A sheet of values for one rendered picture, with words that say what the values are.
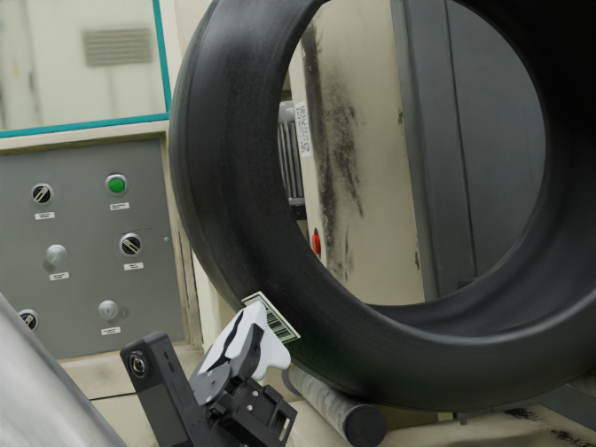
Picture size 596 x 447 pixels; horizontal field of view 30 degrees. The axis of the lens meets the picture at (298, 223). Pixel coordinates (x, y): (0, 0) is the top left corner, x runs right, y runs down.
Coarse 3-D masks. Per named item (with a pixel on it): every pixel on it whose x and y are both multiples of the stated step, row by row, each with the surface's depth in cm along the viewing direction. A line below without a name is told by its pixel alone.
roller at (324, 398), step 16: (304, 384) 134; (320, 384) 128; (320, 400) 124; (336, 400) 119; (352, 400) 116; (336, 416) 116; (352, 416) 112; (368, 416) 112; (352, 432) 112; (368, 432) 112; (384, 432) 113
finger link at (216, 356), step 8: (240, 312) 107; (232, 320) 107; (240, 320) 106; (224, 328) 107; (232, 328) 105; (224, 336) 105; (232, 336) 105; (216, 344) 105; (224, 344) 104; (216, 352) 104; (224, 352) 103; (208, 360) 104; (216, 360) 103; (224, 360) 103; (208, 368) 103; (264, 376) 107
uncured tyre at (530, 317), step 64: (256, 0) 107; (320, 0) 107; (512, 0) 139; (576, 0) 135; (192, 64) 111; (256, 64) 106; (576, 64) 140; (192, 128) 109; (256, 128) 106; (576, 128) 141; (192, 192) 110; (256, 192) 107; (576, 192) 141; (256, 256) 107; (512, 256) 141; (576, 256) 139; (320, 320) 108; (384, 320) 109; (448, 320) 139; (512, 320) 138; (576, 320) 113; (384, 384) 112; (448, 384) 111; (512, 384) 113
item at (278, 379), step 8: (272, 368) 145; (288, 368) 145; (272, 376) 146; (280, 376) 146; (264, 384) 145; (272, 384) 146; (280, 384) 146; (288, 384) 146; (280, 392) 146; (288, 392) 146; (296, 392) 146; (288, 400) 146; (296, 400) 146
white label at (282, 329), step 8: (248, 296) 109; (256, 296) 108; (264, 296) 107; (248, 304) 110; (264, 304) 108; (272, 312) 108; (272, 320) 109; (280, 320) 108; (272, 328) 110; (280, 328) 109; (288, 328) 108; (280, 336) 110; (288, 336) 109; (296, 336) 108
